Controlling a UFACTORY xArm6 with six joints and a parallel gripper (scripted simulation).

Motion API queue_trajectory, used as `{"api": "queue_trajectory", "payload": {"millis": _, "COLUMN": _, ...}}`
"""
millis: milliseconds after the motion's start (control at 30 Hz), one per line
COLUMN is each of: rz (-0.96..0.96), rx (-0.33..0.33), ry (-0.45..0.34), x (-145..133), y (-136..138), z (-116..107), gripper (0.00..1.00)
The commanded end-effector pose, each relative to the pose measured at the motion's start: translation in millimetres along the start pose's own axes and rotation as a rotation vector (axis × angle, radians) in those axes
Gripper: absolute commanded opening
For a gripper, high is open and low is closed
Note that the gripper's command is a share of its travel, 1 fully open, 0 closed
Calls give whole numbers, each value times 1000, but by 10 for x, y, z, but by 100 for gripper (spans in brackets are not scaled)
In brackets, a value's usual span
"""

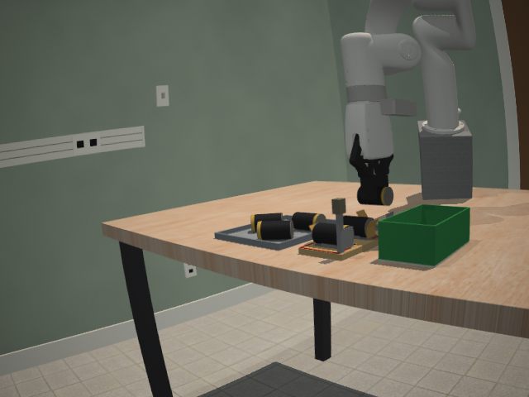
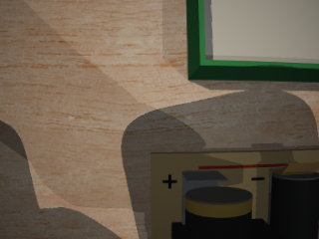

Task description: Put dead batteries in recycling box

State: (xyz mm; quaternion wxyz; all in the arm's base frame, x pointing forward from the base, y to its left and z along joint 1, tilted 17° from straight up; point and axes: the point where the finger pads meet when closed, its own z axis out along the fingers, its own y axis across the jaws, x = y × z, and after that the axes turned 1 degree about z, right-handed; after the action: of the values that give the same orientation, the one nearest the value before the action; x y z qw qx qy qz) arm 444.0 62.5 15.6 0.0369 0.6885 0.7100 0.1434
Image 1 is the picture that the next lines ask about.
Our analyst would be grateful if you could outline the black battery with gold end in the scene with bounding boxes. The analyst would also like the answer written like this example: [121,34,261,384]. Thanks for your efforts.
[250,213,284,232]
[343,215,374,237]
[256,220,294,240]
[312,222,337,245]
[291,212,326,231]
[357,186,393,206]

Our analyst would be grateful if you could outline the green open-top box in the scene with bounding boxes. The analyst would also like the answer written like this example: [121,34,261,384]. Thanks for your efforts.
[378,204,470,268]

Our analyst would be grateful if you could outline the tan battery holder board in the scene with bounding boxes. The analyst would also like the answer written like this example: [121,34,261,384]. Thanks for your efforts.
[298,198,379,261]

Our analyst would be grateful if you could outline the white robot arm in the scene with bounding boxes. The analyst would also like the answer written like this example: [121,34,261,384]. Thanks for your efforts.
[341,0,476,135]

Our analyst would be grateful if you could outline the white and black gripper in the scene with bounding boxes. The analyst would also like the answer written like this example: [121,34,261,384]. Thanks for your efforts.
[346,101,393,200]

